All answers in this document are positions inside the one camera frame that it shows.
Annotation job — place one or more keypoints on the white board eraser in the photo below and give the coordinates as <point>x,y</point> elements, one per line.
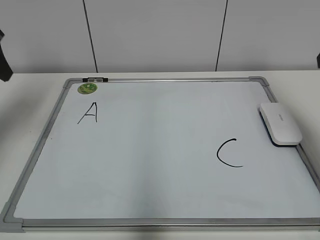
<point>280,124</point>

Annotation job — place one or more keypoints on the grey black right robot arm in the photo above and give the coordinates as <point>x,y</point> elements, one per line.
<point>318,61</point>

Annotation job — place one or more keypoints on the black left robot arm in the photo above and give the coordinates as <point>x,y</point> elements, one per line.
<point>5,69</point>

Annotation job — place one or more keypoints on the white magnetic whiteboard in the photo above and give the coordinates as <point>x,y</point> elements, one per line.
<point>175,153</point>

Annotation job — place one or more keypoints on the green round magnet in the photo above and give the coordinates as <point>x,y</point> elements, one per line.
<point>87,88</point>

